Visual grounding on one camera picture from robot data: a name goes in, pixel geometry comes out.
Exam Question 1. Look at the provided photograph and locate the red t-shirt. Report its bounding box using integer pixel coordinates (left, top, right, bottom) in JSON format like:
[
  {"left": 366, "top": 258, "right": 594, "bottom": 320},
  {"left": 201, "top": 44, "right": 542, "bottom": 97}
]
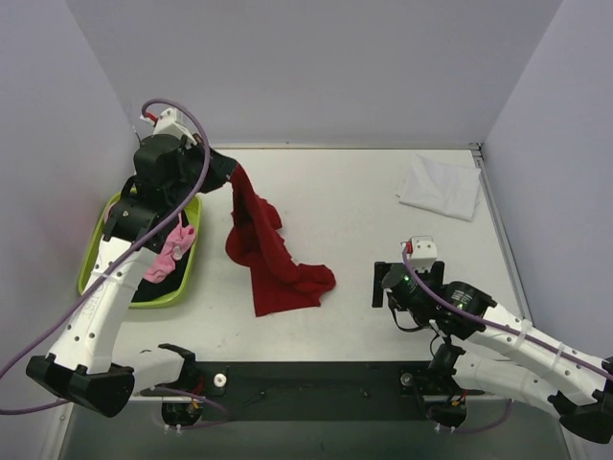
[{"left": 225, "top": 166, "right": 336, "bottom": 317}]

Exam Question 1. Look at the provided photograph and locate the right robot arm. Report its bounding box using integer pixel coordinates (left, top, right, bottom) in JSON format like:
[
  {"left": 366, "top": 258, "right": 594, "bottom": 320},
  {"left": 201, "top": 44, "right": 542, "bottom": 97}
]
[{"left": 373, "top": 262, "right": 612, "bottom": 444}]

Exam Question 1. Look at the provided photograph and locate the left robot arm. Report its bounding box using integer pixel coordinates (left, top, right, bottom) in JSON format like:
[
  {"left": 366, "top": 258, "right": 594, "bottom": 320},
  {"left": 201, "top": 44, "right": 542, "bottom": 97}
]
[{"left": 26, "top": 134, "right": 238, "bottom": 417}]

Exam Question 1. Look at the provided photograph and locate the pink t-shirt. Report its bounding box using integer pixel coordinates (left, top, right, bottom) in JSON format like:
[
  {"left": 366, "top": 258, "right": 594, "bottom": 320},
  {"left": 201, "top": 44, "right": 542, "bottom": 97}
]
[{"left": 144, "top": 223, "right": 196, "bottom": 284}]

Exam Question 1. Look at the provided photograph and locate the lime green plastic bin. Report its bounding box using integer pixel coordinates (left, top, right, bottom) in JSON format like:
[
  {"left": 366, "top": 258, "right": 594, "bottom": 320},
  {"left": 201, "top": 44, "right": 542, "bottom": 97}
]
[{"left": 77, "top": 193, "right": 202, "bottom": 310}]

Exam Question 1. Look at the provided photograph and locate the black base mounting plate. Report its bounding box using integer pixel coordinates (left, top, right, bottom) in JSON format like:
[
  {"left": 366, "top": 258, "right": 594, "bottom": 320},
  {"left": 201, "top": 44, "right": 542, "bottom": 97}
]
[{"left": 168, "top": 361, "right": 463, "bottom": 422}]

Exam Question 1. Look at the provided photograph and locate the folded white t-shirt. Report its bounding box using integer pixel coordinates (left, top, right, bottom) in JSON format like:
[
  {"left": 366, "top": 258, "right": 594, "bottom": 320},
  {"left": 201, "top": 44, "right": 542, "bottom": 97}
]
[{"left": 396, "top": 154, "right": 481, "bottom": 221}]

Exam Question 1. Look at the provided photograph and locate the black t-shirt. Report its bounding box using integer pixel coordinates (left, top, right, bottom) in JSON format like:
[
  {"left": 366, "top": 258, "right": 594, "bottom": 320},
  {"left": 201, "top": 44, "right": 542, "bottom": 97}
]
[{"left": 131, "top": 212, "right": 192, "bottom": 303}]

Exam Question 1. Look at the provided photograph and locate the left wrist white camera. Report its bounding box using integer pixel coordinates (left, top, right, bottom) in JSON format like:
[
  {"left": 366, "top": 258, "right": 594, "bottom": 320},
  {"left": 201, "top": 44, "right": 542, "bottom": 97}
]
[{"left": 140, "top": 107, "right": 196, "bottom": 146}]

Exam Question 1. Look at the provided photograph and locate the wrist white camera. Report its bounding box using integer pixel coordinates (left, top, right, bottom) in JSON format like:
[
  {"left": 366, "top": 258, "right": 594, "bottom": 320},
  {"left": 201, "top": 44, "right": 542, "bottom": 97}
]
[
  {"left": 140, "top": 107, "right": 196, "bottom": 146},
  {"left": 405, "top": 236, "right": 438, "bottom": 273}
]

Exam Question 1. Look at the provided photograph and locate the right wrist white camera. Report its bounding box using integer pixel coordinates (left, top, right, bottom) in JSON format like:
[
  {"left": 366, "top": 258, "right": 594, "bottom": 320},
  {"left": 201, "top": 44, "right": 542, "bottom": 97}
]
[{"left": 405, "top": 236, "right": 438, "bottom": 273}]

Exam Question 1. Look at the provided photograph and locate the aluminium table edge rail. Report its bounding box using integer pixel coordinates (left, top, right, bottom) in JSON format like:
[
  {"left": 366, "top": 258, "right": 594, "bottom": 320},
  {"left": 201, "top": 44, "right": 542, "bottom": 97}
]
[{"left": 469, "top": 143, "right": 533, "bottom": 320}]

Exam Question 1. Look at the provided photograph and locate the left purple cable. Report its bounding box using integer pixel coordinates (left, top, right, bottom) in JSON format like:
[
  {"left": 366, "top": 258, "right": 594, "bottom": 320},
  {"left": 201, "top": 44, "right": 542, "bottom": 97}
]
[{"left": 0, "top": 98, "right": 231, "bottom": 430}]

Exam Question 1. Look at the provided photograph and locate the front aluminium rail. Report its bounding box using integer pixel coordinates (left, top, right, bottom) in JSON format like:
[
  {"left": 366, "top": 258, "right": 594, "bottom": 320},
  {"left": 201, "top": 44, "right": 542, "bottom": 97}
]
[{"left": 57, "top": 402, "right": 75, "bottom": 426}]

